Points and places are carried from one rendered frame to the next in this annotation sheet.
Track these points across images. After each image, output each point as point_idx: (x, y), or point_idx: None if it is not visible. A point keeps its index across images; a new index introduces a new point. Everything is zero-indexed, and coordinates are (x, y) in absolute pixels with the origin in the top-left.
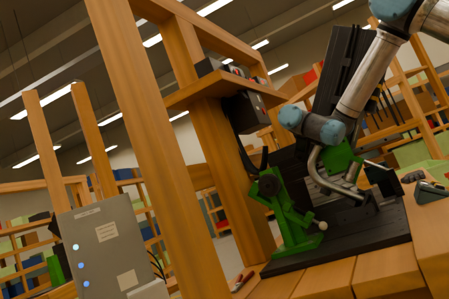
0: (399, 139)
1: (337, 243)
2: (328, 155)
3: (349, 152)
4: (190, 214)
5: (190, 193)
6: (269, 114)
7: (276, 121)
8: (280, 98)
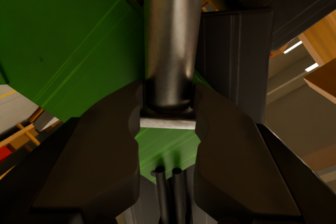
0: (30, 117)
1: None
2: (107, 41)
3: (29, 88)
4: None
5: None
6: (331, 34)
7: (317, 25)
8: (332, 93)
